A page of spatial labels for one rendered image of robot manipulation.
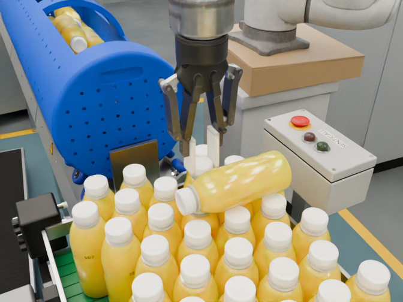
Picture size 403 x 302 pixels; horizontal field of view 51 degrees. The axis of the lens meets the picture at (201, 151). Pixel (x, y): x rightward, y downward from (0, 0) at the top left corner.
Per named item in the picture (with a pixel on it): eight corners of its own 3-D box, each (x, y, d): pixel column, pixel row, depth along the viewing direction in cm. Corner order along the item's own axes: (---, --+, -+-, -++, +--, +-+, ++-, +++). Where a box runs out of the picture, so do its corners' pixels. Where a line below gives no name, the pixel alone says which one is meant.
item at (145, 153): (156, 181, 94) (153, 135, 87) (161, 187, 92) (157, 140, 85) (113, 195, 90) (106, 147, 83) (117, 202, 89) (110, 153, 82)
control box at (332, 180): (297, 148, 92) (303, 106, 87) (365, 201, 78) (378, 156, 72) (259, 160, 89) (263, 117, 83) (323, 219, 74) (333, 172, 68)
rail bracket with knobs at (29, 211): (71, 226, 87) (62, 187, 81) (80, 250, 81) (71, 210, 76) (21, 242, 83) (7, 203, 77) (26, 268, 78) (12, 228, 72)
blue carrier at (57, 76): (89, 43, 162) (78, -37, 146) (190, 160, 97) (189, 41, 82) (11, 54, 150) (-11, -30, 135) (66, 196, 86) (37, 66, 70)
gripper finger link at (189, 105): (205, 76, 60) (197, 76, 60) (192, 144, 66) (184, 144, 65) (193, 66, 63) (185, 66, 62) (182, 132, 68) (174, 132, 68)
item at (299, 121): (301, 118, 83) (301, 112, 83) (313, 126, 81) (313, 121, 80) (286, 122, 82) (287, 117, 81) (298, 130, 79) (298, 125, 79)
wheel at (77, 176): (86, 162, 93) (78, 159, 91) (92, 172, 89) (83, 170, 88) (76, 178, 93) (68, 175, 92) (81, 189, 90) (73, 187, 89)
